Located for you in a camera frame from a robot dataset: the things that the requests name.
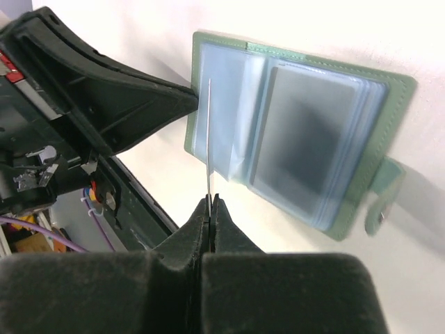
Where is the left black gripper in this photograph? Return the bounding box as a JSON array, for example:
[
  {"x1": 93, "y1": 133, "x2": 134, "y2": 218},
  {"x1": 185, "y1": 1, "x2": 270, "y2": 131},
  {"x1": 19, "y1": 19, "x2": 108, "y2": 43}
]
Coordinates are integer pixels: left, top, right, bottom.
[{"x1": 1, "y1": 6, "x2": 198, "y2": 214}]

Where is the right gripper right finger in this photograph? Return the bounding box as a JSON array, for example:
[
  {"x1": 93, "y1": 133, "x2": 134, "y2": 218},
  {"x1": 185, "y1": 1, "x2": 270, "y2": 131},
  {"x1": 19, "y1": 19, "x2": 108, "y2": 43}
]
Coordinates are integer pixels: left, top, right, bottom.
[{"x1": 201, "y1": 198, "x2": 388, "y2": 333}]

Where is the green card holder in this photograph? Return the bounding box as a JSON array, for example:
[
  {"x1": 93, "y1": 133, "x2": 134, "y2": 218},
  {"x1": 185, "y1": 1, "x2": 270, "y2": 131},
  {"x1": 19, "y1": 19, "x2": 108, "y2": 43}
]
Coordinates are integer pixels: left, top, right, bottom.
[{"x1": 184, "y1": 31, "x2": 417, "y2": 241}]

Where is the dark credit card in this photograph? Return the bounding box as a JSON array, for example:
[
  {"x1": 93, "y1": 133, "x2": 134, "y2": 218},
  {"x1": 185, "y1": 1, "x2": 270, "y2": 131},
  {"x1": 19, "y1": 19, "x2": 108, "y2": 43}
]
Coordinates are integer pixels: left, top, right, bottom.
[{"x1": 206, "y1": 78, "x2": 213, "y2": 215}]

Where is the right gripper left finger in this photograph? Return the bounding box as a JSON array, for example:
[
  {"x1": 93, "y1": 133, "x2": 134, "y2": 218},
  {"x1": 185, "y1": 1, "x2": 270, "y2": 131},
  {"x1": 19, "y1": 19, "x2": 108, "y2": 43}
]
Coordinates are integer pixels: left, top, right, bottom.
[{"x1": 1, "y1": 200, "x2": 209, "y2": 333}]

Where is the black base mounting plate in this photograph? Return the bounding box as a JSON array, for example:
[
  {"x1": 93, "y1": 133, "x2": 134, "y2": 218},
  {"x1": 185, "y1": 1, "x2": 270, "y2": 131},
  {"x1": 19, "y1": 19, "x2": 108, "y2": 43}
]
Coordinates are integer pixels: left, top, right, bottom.
[{"x1": 95, "y1": 157, "x2": 179, "y2": 251}]

